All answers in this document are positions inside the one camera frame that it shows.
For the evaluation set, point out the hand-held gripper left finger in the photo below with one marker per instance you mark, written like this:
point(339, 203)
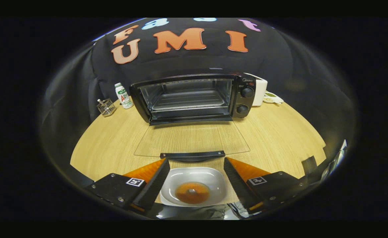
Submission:
point(154, 188)

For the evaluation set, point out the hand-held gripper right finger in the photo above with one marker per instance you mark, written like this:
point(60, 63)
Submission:
point(238, 185)

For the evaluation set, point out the glazed brown donut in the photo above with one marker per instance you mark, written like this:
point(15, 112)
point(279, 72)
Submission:
point(184, 195)

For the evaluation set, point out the black toaster oven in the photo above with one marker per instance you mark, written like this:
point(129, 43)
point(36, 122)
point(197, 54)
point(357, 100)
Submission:
point(243, 96)

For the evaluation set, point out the white pop-up toaster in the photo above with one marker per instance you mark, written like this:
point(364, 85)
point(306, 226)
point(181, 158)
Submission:
point(261, 92)

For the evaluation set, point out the white square plate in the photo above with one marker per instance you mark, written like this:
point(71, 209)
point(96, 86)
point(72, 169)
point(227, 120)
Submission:
point(197, 175)

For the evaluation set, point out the black tape piece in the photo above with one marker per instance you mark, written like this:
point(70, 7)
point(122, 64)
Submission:
point(309, 164)

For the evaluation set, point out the small white sauce dish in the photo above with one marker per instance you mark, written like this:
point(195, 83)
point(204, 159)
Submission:
point(273, 98)

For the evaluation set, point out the white bottle green label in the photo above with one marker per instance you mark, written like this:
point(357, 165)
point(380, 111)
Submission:
point(123, 97)

